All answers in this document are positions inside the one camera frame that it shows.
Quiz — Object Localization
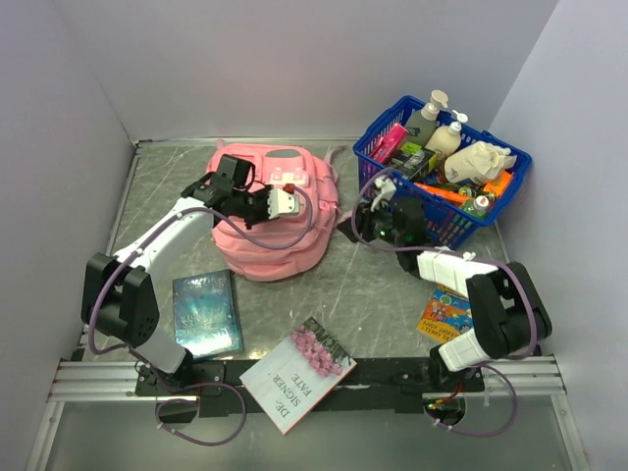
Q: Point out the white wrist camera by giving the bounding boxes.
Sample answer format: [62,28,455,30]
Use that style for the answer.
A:
[267,183,300,220]
[370,176,396,212]

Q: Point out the blue plastic basket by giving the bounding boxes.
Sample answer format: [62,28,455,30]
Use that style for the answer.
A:
[351,94,533,250]

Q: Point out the yellow children's book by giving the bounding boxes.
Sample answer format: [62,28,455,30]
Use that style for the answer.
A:
[417,285,473,343]

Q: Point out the white book pink flowers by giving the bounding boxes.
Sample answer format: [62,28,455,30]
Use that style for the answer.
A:
[240,317,357,435]

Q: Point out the orange packet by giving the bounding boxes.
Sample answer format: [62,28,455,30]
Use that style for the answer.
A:
[416,183,471,206]

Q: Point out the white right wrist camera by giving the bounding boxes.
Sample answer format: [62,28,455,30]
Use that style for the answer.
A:
[370,176,396,212]

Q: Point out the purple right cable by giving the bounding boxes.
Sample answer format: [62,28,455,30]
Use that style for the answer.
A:
[350,166,541,437]

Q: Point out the cream pump bottle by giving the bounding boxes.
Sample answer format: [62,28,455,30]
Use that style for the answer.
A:
[426,110,469,161]

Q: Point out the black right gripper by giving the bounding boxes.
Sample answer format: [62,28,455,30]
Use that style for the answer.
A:
[337,196,405,248]

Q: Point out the orange snack pack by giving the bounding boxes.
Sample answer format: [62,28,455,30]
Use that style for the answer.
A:
[483,171,512,198]

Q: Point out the teal hardcover book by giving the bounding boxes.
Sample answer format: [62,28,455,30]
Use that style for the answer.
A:
[173,269,244,360]

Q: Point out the black green box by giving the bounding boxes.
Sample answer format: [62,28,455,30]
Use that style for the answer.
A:
[389,142,439,183]

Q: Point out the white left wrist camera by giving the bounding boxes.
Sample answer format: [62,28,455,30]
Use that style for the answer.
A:
[267,183,300,220]

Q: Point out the grey pump bottle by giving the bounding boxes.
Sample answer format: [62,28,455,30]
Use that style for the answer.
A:
[404,89,449,147]

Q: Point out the beige cloth bag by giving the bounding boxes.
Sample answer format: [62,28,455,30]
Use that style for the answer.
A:
[443,141,517,184]

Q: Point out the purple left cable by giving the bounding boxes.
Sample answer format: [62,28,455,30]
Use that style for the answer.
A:
[86,183,315,446]

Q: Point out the green bottle red cap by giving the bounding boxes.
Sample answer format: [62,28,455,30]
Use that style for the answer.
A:
[460,195,493,220]

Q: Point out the pink school backpack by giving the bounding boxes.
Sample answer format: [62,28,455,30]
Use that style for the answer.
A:
[207,143,343,282]

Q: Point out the purple cable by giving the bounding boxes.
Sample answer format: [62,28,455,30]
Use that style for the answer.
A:
[350,166,541,437]
[86,183,315,446]

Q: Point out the pink box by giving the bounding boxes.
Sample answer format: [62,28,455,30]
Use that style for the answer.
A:
[370,123,407,164]

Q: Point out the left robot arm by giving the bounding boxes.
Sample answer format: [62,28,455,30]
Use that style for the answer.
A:
[81,154,273,394]

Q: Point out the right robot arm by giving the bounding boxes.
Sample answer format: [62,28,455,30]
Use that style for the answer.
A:
[339,198,552,391]

